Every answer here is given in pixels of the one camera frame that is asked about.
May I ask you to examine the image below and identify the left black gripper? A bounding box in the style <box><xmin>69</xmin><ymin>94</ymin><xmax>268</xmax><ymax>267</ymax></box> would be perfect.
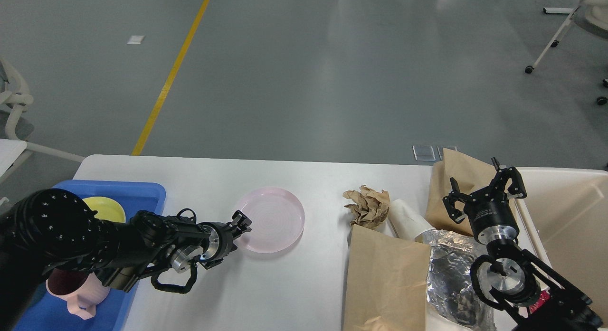
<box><xmin>199</xmin><ymin>210</ymin><xmax>252</xmax><ymax>270</ymax></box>

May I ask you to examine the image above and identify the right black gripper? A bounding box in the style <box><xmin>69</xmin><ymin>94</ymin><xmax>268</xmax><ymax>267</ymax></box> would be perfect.
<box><xmin>442</xmin><ymin>157</ymin><xmax>527</xmax><ymax>245</ymax></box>

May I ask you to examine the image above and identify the pink plate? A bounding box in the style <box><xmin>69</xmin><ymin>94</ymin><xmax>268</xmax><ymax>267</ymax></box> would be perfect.
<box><xmin>234</xmin><ymin>187</ymin><xmax>305</xmax><ymax>255</ymax></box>

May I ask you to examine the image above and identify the pink mug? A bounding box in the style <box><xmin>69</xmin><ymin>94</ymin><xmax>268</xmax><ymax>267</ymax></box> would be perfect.
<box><xmin>45</xmin><ymin>269</ymin><xmax>111</xmax><ymax>320</ymax></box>

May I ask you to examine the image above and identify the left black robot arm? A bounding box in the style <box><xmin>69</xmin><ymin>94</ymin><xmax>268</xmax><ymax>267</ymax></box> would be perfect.
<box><xmin>1</xmin><ymin>189</ymin><xmax>252</xmax><ymax>331</ymax></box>

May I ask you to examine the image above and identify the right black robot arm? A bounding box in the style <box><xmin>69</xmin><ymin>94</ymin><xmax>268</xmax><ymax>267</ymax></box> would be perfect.
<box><xmin>442</xmin><ymin>158</ymin><xmax>603</xmax><ymax>331</ymax></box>

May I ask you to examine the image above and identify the rear brown paper bag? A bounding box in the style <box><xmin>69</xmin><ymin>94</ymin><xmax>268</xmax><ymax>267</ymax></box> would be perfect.
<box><xmin>425</xmin><ymin>149</ymin><xmax>496</xmax><ymax>236</ymax></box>

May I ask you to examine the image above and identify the brown paper bag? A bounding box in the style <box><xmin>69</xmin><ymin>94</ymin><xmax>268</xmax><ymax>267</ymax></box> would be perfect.
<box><xmin>342</xmin><ymin>226</ymin><xmax>430</xmax><ymax>331</ymax></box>
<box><xmin>425</xmin><ymin>149</ymin><xmax>496</xmax><ymax>236</ymax></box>

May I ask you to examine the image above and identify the clear floor plate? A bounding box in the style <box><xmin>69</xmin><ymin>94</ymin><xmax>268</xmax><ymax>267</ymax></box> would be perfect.
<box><xmin>412</xmin><ymin>145</ymin><xmax>458</xmax><ymax>162</ymax></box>

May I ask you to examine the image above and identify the white paper cup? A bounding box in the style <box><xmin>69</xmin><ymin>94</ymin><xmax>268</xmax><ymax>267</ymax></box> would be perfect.
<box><xmin>387</xmin><ymin>199</ymin><xmax>435</xmax><ymax>242</ymax></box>

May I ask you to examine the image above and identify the beige plastic bin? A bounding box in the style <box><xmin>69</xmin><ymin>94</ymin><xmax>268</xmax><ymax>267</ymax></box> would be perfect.
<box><xmin>519</xmin><ymin>167</ymin><xmax>608</xmax><ymax>322</ymax></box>

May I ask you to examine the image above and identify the crumpled aluminium foil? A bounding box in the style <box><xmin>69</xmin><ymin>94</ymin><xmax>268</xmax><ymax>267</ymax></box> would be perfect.
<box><xmin>421</xmin><ymin>229</ymin><xmax>496</xmax><ymax>331</ymax></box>

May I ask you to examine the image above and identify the crumpled brown paper ball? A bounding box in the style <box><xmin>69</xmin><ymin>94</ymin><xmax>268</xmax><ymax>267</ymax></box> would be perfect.
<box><xmin>342</xmin><ymin>185</ymin><xmax>391</xmax><ymax>230</ymax></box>

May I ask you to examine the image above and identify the front brown paper bag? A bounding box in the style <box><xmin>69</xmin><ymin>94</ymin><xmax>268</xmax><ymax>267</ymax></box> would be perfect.
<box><xmin>342</xmin><ymin>226</ymin><xmax>430</xmax><ymax>331</ymax></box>

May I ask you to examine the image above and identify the yellow plate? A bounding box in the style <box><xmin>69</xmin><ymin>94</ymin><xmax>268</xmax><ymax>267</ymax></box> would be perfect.
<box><xmin>83</xmin><ymin>196</ymin><xmax>126</xmax><ymax>223</ymax></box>

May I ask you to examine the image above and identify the white side table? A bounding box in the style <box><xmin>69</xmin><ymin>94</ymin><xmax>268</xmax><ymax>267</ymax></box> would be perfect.
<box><xmin>0</xmin><ymin>138</ymin><xmax>30</xmax><ymax>183</ymax></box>

